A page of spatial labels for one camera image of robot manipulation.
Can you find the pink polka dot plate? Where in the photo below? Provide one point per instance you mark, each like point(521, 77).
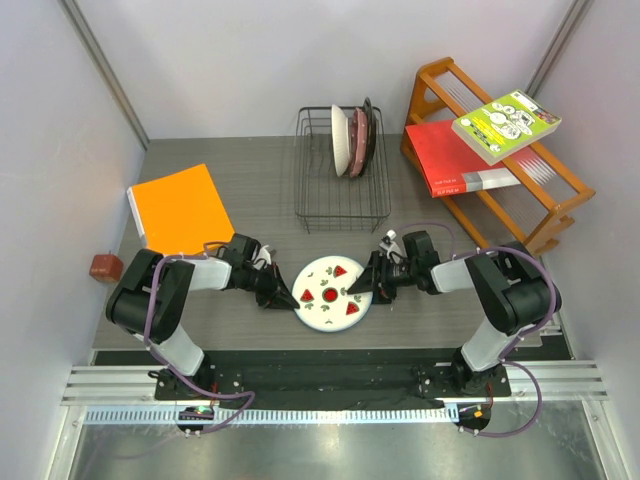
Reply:
point(360, 131)

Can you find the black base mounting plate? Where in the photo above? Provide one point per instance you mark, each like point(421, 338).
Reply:
point(333, 379)

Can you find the brown floral pattern plate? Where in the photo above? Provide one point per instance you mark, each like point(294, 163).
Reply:
point(342, 136)

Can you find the black wire dish rack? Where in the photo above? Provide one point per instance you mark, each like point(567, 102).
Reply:
point(322, 199)

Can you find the orange wooden shelf rack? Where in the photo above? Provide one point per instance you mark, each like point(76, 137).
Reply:
point(534, 212)

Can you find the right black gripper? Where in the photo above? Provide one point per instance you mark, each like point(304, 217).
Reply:
point(380, 288)

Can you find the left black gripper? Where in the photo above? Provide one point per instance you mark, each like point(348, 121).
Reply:
point(281, 297)

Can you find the aluminium rail frame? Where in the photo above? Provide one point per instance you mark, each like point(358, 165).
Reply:
point(557, 423)

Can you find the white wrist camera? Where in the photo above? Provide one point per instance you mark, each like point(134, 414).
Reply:
point(263, 257)
point(389, 246)

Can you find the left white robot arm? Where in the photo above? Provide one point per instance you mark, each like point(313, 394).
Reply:
point(149, 300)

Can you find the white watermelon pattern plate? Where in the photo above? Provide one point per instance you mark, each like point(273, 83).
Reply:
point(321, 289)

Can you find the green cover book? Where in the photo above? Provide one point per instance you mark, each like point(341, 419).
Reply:
point(504, 126)

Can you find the small brown red block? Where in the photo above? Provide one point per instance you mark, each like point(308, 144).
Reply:
point(106, 268)

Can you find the orange folder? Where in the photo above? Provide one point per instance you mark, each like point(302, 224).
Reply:
point(180, 213)

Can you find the black rimmed beige plate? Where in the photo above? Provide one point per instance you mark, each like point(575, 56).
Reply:
point(371, 137)

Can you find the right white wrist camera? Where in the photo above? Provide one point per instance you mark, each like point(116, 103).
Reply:
point(389, 246)

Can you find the red file folder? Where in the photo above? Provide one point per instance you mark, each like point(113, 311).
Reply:
point(449, 166)

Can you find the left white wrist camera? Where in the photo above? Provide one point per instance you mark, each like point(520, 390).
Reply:
point(263, 257)

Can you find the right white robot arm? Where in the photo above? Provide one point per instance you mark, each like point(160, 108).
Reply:
point(516, 296)

